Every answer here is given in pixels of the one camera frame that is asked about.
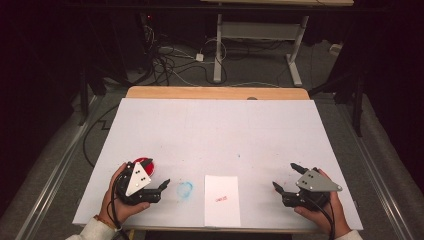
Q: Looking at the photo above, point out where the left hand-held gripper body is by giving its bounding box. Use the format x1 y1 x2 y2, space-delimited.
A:
114 161 163 206

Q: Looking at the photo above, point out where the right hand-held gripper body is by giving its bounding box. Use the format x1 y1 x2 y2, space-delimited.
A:
281 167 344 212

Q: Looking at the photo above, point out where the red round ink pad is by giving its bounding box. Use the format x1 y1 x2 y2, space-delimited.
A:
132 156 157 178

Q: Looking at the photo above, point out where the person's left hand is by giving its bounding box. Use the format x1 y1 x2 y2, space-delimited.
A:
98 163 151 226

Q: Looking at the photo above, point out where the person's right hand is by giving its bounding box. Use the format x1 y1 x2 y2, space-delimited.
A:
293 168 353 239

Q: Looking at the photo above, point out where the white paper sheet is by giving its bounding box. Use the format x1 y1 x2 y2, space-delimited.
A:
203 174 242 228

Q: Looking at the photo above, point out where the large white board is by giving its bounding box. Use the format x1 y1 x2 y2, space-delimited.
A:
72 97 364 232

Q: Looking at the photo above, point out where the black stand leg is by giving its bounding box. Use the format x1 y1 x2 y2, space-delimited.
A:
352 74 365 138
78 66 91 127

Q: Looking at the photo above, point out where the right hand-held gripper cable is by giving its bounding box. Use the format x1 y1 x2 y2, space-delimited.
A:
301 194 336 240

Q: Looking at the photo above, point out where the hand-held gripper cable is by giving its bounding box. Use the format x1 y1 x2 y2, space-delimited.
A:
301 194 336 240
106 175 132 240

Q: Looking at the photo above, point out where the left hand-held gripper cable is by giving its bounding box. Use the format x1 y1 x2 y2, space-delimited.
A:
106 175 132 240

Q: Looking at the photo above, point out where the brown wrist bracelet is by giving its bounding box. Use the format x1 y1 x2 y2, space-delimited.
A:
93 214 123 233

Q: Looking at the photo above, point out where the metal floor rail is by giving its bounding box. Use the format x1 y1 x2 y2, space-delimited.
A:
335 99 415 240
13 94 105 240

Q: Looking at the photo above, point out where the long black floor cable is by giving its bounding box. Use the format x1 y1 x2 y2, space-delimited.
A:
82 104 120 168

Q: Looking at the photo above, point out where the tangle of floor cables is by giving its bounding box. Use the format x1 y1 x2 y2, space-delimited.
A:
143 24 231 88

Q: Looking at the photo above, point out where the white metal frame desk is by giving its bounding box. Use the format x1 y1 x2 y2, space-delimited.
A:
199 0 355 88

